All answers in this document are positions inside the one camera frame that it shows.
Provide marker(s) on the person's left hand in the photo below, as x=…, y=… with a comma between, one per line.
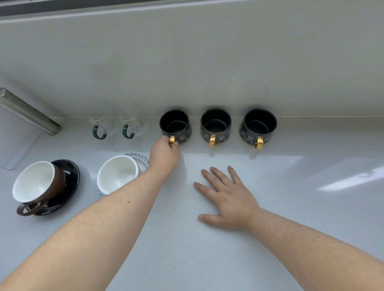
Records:
x=163, y=157

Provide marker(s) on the white ceramic cup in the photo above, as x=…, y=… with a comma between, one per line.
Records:
x=117, y=174

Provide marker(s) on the clear glass saucer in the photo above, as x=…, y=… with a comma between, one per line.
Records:
x=142, y=160

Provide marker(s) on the person's right little finger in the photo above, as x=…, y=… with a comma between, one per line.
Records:
x=234, y=177

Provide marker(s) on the person's right middle finger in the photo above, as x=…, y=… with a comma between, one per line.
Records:
x=212, y=181

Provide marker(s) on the black saucer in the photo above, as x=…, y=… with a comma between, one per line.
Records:
x=70, y=177

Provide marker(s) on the stainless steel faucet spout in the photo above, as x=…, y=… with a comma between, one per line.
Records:
x=27, y=112

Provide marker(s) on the person's right hand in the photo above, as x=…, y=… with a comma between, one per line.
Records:
x=231, y=203

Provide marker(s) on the person's right forearm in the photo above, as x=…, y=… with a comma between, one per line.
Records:
x=315, y=251

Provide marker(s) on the clear plastic board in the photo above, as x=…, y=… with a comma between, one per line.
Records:
x=15, y=141

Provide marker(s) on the person's left fingers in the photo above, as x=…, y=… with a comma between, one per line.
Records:
x=166, y=140

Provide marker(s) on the person's left forearm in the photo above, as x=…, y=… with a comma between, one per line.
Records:
x=90, y=230

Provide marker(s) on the brown cup with white inside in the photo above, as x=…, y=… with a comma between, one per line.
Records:
x=36, y=183

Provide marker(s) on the person's right thumb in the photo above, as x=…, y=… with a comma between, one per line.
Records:
x=208, y=218

